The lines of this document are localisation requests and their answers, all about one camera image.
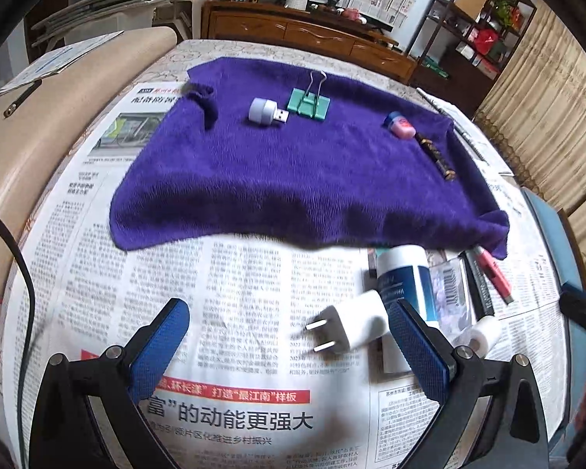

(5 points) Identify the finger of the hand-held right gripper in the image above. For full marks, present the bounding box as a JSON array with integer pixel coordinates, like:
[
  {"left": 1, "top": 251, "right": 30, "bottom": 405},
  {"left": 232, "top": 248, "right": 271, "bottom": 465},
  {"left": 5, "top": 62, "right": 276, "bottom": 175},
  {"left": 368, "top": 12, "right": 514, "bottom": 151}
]
[{"left": 559, "top": 283, "right": 586, "bottom": 335}]

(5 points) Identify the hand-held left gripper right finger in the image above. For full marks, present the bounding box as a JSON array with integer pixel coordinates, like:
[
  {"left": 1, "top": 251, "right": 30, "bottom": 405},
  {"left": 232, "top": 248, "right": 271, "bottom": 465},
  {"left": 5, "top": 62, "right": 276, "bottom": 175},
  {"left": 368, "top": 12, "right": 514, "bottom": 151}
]
[{"left": 388, "top": 299, "right": 550, "bottom": 469}]

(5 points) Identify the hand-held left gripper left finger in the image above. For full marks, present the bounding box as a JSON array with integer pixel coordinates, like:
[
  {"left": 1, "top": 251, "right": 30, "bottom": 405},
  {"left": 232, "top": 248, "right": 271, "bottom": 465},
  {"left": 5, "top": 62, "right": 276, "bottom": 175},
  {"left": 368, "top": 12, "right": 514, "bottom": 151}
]
[{"left": 29, "top": 297, "right": 192, "bottom": 469}]

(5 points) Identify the white power adapter plug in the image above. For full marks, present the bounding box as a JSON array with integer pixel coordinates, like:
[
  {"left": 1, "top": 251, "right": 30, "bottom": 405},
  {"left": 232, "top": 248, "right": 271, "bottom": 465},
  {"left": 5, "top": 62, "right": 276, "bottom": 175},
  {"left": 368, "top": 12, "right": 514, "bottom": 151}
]
[{"left": 305, "top": 289, "right": 391, "bottom": 355}]

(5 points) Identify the clear barcode packet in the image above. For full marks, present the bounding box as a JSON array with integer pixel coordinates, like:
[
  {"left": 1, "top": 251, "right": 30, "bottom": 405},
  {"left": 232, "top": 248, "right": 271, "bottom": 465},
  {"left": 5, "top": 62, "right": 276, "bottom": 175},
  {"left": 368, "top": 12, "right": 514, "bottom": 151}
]
[{"left": 427, "top": 254, "right": 474, "bottom": 334}]

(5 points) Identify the white tape roll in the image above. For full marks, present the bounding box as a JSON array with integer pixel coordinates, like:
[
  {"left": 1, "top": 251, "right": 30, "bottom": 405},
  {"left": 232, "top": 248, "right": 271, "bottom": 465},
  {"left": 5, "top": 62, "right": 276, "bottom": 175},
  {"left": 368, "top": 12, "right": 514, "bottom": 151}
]
[{"left": 452, "top": 317, "right": 504, "bottom": 358}]

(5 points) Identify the blue chair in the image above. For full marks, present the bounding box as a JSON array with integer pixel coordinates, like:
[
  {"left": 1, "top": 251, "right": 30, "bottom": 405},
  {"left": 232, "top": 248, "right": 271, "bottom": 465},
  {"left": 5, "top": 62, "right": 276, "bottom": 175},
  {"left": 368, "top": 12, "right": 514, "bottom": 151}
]
[{"left": 520, "top": 188, "right": 586, "bottom": 469}]

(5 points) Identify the white and blue cream tube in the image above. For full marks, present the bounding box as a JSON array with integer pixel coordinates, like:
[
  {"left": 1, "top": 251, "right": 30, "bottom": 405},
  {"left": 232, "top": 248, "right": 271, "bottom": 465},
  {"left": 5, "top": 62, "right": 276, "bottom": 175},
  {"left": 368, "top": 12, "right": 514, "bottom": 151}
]
[{"left": 375, "top": 245, "right": 440, "bottom": 377}]

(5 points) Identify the newspaper table cover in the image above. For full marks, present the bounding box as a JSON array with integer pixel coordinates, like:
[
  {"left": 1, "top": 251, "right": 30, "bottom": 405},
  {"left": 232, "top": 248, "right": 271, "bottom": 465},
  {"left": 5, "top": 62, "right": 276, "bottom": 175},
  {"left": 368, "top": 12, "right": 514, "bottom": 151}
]
[{"left": 2, "top": 81, "right": 572, "bottom": 469}]

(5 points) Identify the red marker pen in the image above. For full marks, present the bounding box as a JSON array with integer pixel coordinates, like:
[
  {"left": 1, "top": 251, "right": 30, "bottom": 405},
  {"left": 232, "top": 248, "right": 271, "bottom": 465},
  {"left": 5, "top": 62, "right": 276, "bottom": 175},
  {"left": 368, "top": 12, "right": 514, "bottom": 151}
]
[{"left": 473, "top": 245, "right": 513, "bottom": 306}]

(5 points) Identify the dark patterned pen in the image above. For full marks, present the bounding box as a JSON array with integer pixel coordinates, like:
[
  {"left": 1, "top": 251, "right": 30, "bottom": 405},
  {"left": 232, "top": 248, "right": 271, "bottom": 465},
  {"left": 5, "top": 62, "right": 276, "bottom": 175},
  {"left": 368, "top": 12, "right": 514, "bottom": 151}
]
[{"left": 414, "top": 132, "right": 457, "bottom": 181}]

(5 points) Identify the purple towel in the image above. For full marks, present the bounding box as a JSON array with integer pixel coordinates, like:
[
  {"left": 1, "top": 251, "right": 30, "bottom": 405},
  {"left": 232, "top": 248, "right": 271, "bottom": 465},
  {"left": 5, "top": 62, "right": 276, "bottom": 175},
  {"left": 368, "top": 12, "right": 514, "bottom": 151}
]
[{"left": 108, "top": 57, "right": 511, "bottom": 260}]

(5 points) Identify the beige curtain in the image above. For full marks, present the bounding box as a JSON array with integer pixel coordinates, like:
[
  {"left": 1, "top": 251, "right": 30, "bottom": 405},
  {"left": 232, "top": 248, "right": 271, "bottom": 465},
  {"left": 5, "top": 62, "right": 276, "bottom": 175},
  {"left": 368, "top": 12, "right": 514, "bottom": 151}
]
[{"left": 473, "top": 0, "right": 586, "bottom": 274}]

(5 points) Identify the thin metal rod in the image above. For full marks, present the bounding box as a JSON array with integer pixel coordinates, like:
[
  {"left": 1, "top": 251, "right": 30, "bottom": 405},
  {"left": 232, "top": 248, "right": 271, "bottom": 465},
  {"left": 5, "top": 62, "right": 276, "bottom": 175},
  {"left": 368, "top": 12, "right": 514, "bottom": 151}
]
[{"left": 417, "top": 88, "right": 490, "bottom": 167}]

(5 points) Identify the pink and blue balm jar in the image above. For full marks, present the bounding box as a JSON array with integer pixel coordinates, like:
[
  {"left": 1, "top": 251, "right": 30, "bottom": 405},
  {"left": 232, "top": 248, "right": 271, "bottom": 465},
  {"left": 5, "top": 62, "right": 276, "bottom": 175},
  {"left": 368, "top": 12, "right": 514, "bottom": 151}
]
[{"left": 384, "top": 112, "right": 417, "bottom": 140}]

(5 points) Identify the beige sofa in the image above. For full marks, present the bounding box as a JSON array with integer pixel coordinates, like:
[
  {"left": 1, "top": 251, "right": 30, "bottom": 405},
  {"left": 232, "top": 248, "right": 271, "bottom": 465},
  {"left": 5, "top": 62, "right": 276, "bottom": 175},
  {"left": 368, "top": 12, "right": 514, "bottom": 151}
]
[{"left": 0, "top": 27, "right": 179, "bottom": 299}]

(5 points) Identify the white plug-in night light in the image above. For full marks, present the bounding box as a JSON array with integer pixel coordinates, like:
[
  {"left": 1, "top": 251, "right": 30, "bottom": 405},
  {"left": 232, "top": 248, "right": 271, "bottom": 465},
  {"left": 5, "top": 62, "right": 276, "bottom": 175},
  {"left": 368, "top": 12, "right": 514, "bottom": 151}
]
[{"left": 248, "top": 98, "right": 290, "bottom": 125}]

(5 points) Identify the dark shelf unit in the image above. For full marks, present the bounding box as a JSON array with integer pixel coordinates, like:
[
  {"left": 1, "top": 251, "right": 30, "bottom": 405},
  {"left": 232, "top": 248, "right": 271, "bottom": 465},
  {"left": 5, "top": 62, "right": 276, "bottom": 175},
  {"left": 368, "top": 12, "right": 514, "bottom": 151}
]
[{"left": 410, "top": 0, "right": 538, "bottom": 108}]

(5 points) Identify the green binder clip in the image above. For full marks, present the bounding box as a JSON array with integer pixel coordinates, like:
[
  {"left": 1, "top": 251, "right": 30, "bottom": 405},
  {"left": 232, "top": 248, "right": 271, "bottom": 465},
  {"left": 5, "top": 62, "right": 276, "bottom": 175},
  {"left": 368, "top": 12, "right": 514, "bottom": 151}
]
[{"left": 286, "top": 71, "right": 332, "bottom": 120}]

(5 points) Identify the red bag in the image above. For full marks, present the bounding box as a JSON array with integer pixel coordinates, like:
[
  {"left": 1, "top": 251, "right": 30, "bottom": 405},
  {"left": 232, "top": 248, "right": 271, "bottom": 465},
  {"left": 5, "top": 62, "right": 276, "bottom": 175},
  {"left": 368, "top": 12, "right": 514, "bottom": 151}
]
[{"left": 473, "top": 28, "right": 506, "bottom": 59}]

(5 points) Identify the black clip pen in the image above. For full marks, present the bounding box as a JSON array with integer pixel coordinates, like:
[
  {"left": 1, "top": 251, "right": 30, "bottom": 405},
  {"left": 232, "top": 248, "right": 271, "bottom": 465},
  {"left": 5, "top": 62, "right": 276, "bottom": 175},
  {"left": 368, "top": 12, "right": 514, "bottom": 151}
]
[{"left": 2, "top": 79, "right": 43, "bottom": 119}]

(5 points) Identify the blue and white booklet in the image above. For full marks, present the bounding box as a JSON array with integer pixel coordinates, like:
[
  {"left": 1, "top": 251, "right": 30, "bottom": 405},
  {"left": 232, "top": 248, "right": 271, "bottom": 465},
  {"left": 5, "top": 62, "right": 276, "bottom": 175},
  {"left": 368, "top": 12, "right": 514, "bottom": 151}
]
[{"left": 0, "top": 30, "right": 125, "bottom": 96}]

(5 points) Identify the wooden cabinet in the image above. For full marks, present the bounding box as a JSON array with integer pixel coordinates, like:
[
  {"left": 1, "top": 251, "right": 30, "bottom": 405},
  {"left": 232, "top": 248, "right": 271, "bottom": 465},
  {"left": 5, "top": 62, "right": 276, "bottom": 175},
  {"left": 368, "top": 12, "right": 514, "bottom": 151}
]
[{"left": 201, "top": 0, "right": 418, "bottom": 84}]

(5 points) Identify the grey folded metal rack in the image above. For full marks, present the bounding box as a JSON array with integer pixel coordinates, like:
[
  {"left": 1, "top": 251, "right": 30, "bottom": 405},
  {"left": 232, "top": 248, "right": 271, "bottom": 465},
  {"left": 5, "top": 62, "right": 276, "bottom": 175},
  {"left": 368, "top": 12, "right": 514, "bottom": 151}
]
[{"left": 29, "top": 0, "right": 196, "bottom": 50}]

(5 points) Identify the black cable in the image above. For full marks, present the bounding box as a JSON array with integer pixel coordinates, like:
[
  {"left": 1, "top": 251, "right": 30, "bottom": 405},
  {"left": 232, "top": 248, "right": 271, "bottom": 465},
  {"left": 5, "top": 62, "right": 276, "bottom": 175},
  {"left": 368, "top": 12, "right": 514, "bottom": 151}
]
[{"left": 0, "top": 204, "right": 35, "bottom": 401}]

